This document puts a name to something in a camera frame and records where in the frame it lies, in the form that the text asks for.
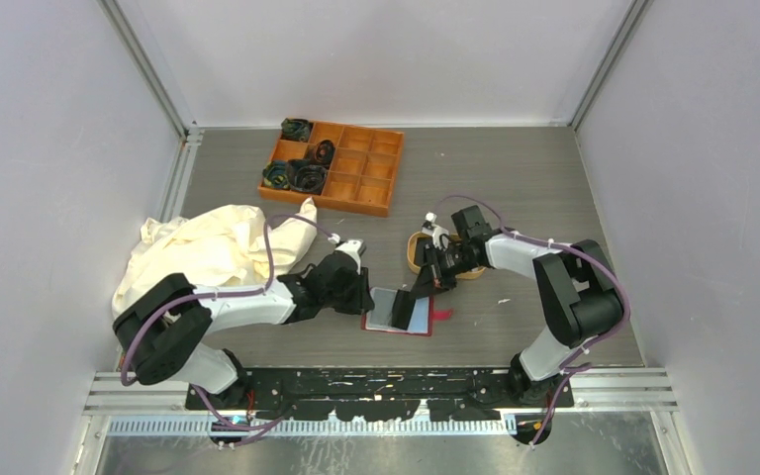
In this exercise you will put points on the dark rolled belt top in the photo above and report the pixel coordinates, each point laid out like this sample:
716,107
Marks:
296,130

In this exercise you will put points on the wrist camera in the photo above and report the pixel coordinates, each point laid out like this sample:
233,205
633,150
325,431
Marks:
440,236
354,248

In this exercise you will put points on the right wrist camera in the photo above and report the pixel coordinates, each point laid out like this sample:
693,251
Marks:
440,236

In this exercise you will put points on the dark rolled belt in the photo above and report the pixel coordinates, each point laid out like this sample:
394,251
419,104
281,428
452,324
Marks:
296,130
321,153

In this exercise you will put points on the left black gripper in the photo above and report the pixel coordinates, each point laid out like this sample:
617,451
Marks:
361,300

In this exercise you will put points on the red card holder wallet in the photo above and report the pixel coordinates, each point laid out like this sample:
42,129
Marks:
423,317

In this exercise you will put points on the black card in holder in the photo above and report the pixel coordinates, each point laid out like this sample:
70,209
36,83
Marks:
380,318

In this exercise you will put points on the green rolled belt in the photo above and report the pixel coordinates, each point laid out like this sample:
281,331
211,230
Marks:
274,175

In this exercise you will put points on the dark rolled belt middle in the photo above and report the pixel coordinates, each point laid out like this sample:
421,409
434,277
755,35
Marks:
321,153

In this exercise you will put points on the tan oval tray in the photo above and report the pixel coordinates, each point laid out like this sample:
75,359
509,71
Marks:
415,257

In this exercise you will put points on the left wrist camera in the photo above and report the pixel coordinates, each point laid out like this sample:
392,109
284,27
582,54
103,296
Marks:
354,248

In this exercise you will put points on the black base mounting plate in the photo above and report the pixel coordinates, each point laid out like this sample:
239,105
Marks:
382,394

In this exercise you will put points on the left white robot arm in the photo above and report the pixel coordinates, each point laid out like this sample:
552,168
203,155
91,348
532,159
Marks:
162,332

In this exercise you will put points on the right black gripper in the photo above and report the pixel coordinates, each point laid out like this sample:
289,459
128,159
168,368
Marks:
432,279

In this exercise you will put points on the cream cloth bag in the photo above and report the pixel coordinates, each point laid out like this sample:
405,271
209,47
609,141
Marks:
222,247

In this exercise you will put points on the orange compartment organizer tray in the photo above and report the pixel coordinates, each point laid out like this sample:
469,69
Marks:
363,173

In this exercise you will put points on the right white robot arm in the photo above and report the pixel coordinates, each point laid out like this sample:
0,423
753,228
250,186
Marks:
580,297

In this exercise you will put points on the large black rolled belt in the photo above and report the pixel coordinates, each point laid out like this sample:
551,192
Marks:
306,177

